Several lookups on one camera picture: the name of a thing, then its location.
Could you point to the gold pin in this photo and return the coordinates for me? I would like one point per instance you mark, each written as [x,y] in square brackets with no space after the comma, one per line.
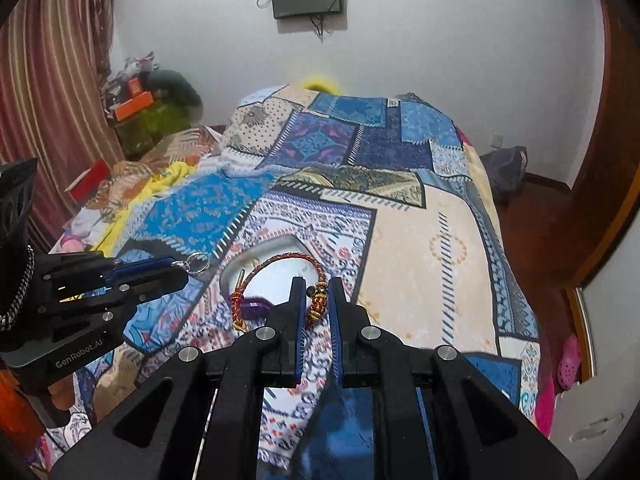
[240,278]

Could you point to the red box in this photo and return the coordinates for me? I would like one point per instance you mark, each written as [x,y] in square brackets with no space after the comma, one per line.
[90,180]

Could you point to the white jewelry tray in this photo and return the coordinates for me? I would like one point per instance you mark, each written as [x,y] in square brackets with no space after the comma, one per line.
[272,280]

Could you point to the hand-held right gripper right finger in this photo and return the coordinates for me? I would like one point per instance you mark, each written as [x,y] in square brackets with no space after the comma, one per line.
[334,345]

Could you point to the striped brown curtain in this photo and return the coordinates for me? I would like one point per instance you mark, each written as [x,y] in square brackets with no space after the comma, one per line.
[55,95]

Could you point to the purple hair clip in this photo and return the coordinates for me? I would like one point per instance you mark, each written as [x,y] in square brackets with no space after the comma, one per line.
[251,308]

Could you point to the patchwork printed blanket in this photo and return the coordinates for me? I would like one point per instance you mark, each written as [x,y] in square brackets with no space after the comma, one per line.
[400,210]

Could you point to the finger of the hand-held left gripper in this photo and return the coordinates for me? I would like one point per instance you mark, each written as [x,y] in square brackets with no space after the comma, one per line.
[150,287]
[140,266]

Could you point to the pink cloth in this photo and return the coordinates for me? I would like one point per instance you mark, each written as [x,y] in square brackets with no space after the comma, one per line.
[544,402]

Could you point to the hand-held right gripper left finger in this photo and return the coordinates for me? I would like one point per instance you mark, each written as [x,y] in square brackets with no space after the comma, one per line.
[301,340]

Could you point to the orange box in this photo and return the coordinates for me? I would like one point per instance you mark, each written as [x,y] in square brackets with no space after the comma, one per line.
[132,105]

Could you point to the wooden wardrobe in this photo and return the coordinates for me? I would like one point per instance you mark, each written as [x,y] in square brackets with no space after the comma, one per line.
[607,150]

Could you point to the pink slippers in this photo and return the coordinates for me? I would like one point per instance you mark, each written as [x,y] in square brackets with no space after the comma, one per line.
[570,360]

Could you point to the yellow pillow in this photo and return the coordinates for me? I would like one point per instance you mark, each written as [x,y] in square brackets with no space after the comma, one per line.
[320,83]

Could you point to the white plastic stool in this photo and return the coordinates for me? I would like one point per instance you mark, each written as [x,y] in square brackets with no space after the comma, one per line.
[590,417]

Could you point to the grey bag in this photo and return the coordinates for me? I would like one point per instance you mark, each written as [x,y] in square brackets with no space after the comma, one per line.
[505,167]

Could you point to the wall socket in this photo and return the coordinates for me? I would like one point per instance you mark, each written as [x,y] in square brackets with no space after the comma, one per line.
[495,141]

